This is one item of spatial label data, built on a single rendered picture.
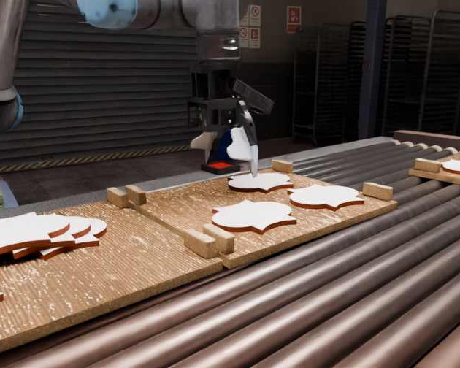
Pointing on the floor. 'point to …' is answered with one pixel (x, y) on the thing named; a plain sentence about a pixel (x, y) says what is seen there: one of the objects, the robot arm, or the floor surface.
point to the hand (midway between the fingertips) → (232, 170)
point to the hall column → (371, 68)
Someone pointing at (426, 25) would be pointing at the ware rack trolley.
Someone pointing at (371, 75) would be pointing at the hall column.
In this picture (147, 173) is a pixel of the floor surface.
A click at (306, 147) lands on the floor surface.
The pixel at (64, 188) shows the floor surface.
